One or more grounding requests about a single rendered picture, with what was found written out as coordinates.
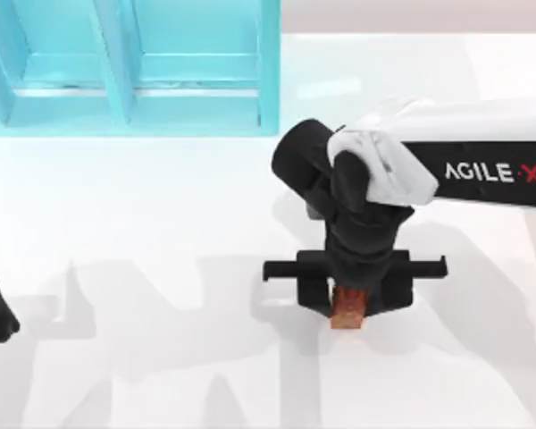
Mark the light blue rack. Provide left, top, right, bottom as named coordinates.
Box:
left=0, top=0, right=281, bottom=138

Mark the reddish brown book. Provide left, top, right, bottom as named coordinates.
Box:
left=330, top=288, right=369, bottom=332

